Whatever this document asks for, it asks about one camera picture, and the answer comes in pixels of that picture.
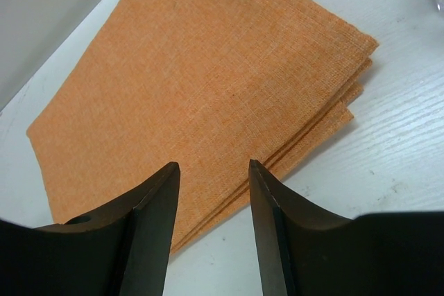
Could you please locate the orange cloth napkin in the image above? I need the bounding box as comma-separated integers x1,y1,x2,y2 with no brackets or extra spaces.
27,0,378,251

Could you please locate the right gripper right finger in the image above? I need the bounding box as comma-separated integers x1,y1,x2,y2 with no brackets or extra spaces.
249,160,443,295

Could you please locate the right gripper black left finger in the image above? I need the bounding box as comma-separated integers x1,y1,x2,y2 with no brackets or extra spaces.
1,162,180,295

